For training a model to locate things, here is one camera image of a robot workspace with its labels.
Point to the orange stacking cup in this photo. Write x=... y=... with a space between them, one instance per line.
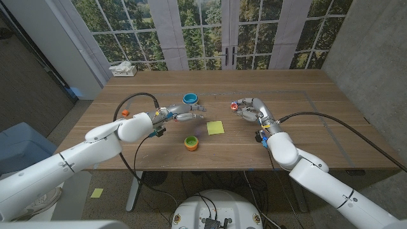
x=191 y=148

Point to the white tissue box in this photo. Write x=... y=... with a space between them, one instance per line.
x=127 y=73

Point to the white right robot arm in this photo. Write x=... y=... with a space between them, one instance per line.
x=318 y=178

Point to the yellow sticky note pad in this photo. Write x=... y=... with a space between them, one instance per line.
x=215 y=128

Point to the teal stacking cup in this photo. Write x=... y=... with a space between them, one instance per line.
x=190 y=97

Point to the printed window backdrop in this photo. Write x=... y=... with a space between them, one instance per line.
x=203 y=31

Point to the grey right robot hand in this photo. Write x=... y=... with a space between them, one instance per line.
x=259 y=109

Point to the white table leg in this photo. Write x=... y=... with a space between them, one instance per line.
x=133 y=194

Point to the black round disc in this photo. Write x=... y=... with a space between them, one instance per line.
x=154 y=178

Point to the dark blue stacking cup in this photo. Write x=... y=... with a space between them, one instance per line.
x=189 y=102

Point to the person's light sneaker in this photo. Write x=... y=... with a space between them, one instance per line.
x=47 y=198

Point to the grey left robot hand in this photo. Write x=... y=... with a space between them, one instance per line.
x=178 y=111

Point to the grey-blue upholstered seat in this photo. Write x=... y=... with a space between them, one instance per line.
x=22 y=146

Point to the grey table leg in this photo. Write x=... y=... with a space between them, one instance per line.
x=300 y=200

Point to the glue stick with orange cap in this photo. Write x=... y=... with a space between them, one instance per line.
x=234 y=107

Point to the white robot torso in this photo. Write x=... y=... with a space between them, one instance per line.
x=219 y=206

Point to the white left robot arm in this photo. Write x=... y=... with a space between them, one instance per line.
x=63 y=165

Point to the yellow paper note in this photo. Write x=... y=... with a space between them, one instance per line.
x=97 y=193

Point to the small orange cap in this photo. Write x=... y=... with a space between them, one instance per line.
x=125 y=113

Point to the white tissue paper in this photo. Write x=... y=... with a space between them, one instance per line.
x=121 y=66

